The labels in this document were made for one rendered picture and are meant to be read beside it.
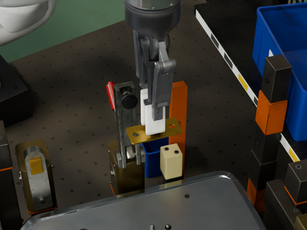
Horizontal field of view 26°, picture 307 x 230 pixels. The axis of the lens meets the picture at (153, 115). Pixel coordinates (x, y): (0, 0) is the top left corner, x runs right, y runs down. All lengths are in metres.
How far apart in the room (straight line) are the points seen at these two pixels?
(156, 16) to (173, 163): 0.47
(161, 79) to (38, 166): 0.40
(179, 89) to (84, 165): 0.61
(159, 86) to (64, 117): 1.01
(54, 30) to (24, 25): 1.70
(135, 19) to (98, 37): 1.33
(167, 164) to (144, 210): 0.10
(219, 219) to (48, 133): 0.75
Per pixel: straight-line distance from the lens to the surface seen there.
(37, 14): 1.81
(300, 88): 1.30
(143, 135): 1.04
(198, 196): 1.28
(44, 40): 3.45
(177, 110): 1.24
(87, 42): 2.19
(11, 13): 1.76
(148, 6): 0.85
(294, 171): 1.24
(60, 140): 1.84
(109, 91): 1.29
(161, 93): 0.93
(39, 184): 1.27
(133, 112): 1.21
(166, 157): 1.26
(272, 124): 1.35
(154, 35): 0.88
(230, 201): 1.28
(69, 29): 3.51
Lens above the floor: 1.96
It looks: 42 degrees down
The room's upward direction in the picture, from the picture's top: straight up
